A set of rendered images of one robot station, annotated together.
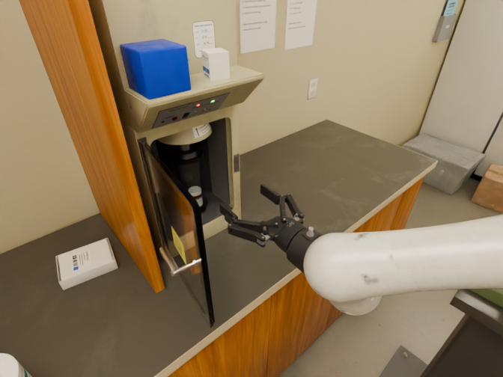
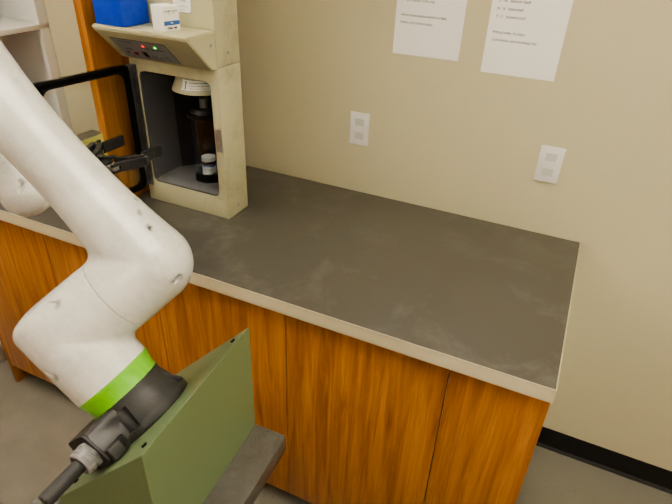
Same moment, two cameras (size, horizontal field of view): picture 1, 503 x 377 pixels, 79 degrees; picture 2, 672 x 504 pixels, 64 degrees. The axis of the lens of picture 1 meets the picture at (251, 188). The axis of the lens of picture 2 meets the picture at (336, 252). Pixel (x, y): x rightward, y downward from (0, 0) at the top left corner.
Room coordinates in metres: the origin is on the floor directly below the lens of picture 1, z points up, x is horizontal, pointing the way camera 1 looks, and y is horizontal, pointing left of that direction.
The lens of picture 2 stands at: (0.53, -1.49, 1.78)
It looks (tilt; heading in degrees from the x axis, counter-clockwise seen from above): 32 degrees down; 64
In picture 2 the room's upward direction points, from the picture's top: 2 degrees clockwise
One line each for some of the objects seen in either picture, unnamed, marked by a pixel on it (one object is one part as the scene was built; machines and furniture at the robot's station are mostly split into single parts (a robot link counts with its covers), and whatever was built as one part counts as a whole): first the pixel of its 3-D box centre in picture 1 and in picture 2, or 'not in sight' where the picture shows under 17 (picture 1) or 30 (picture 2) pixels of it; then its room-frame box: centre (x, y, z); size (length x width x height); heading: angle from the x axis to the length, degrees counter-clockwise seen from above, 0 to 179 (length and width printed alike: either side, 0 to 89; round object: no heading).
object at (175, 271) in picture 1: (177, 258); not in sight; (0.46, 0.17, 1.20); 0.10 x 0.05 x 0.03; 33
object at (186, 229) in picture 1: (177, 236); (96, 142); (0.54, 0.18, 1.19); 0.30 x 0.01 x 0.40; 33
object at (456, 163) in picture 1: (437, 163); not in sight; (2.59, -1.85, 0.17); 0.60 x 0.42 x 0.33; 39
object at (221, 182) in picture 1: (179, 165); (204, 123); (0.87, 0.24, 1.19); 0.26 x 0.24 x 0.35; 131
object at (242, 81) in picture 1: (201, 101); (154, 46); (0.73, 0.12, 1.46); 0.32 x 0.11 x 0.10; 131
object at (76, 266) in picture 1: (87, 262); not in sight; (0.65, 0.53, 0.96); 0.16 x 0.12 x 0.04; 122
